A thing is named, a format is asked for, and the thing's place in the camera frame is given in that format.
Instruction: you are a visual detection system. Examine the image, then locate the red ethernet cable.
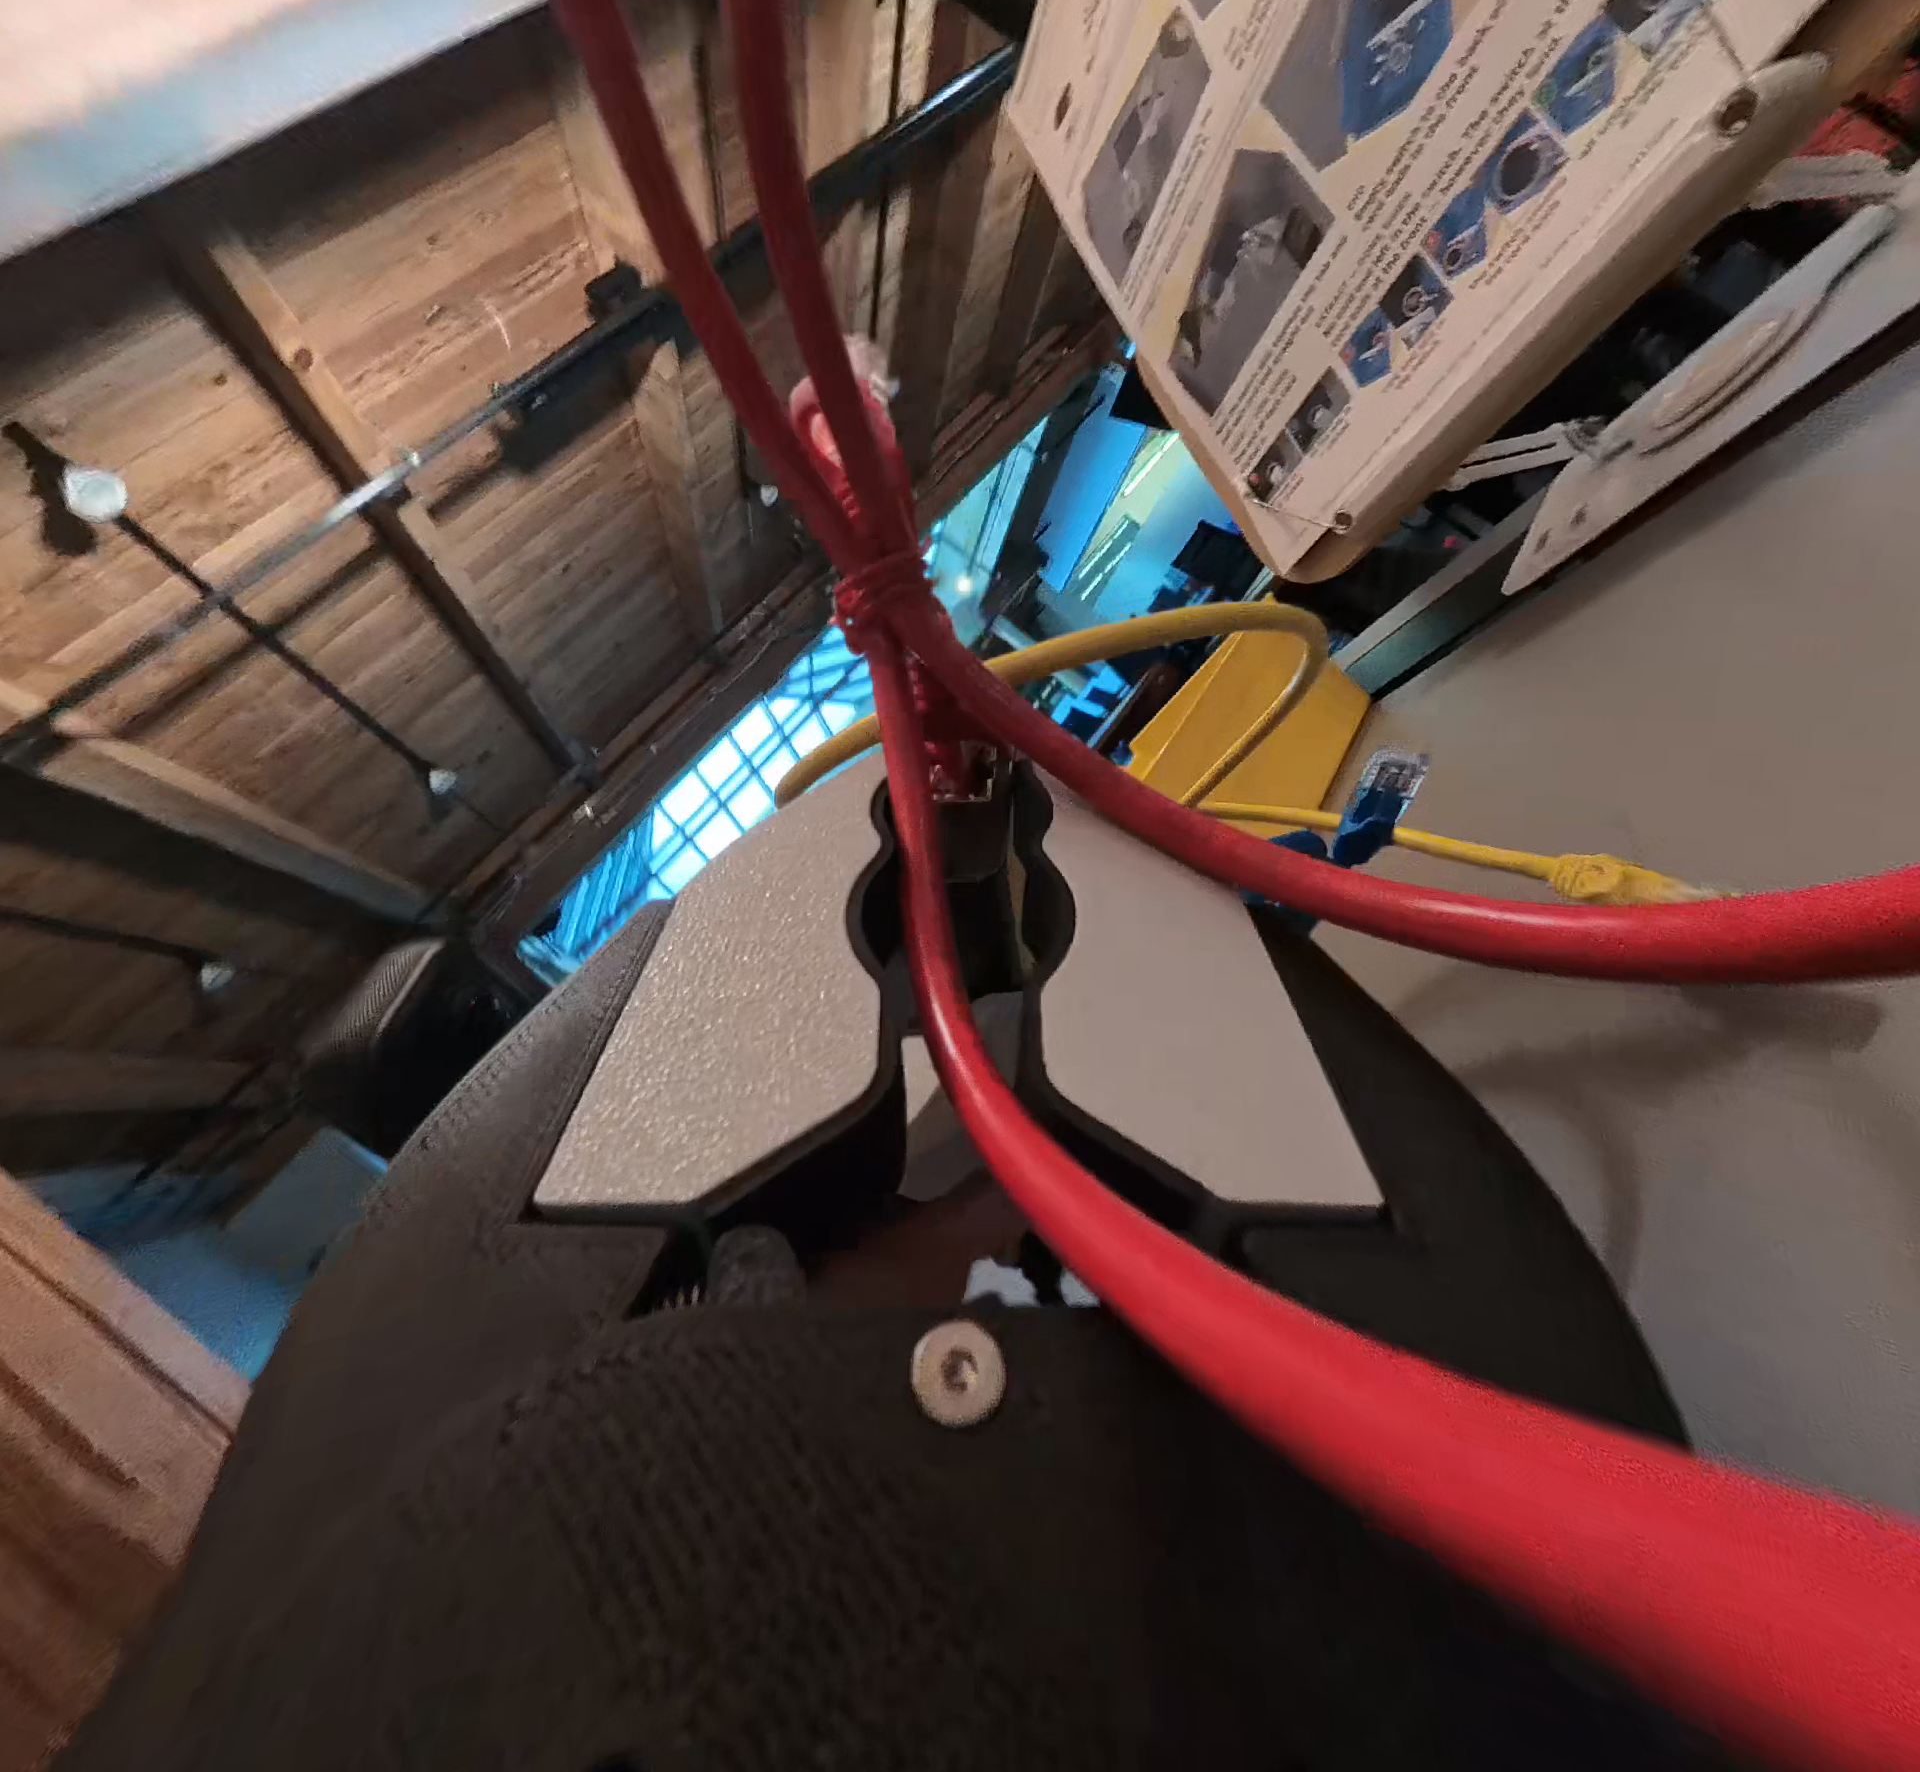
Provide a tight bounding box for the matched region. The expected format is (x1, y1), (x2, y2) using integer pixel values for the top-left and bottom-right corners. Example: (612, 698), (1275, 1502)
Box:
(501, 0), (1920, 1772)

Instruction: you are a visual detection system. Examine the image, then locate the instruction sheet clipboard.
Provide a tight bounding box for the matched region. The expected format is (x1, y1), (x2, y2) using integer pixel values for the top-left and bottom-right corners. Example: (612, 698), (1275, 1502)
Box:
(1001, 0), (1884, 585)

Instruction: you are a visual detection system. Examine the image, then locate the white clipboard stand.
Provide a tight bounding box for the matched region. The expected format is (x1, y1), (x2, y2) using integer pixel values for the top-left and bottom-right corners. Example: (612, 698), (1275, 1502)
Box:
(1462, 48), (1920, 596)

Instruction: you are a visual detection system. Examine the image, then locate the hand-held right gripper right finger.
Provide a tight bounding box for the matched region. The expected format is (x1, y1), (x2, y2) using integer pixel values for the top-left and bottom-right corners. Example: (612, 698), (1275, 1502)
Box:
(1017, 773), (1386, 1207)

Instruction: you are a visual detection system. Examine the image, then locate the black ethernet splitter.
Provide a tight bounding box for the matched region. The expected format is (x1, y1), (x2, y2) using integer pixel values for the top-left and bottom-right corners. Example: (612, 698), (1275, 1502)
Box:
(898, 774), (1044, 1001)

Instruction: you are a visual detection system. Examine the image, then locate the yellow ethernet cable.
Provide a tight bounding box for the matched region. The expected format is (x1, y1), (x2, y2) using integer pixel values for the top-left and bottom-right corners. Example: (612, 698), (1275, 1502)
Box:
(772, 603), (1727, 905)

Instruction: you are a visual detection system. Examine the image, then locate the black ceiling pipe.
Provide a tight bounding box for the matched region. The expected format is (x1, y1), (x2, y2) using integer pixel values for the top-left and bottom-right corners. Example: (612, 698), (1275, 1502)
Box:
(292, 48), (1029, 529)

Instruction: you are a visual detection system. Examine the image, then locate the yellow storage bin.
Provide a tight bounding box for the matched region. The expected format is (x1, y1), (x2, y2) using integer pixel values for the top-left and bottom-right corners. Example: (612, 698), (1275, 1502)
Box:
(1125, 634), (1374, 815)

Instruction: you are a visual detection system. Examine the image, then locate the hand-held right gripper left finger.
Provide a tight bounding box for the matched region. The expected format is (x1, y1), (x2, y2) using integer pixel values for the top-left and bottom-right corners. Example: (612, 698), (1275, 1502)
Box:
(528, 756), (911, 1224)

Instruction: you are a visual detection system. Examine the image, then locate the blue ethernet cable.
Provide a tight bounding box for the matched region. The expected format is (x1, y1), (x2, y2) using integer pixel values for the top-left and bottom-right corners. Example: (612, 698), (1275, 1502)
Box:
(1275, 744), (1430, 875)

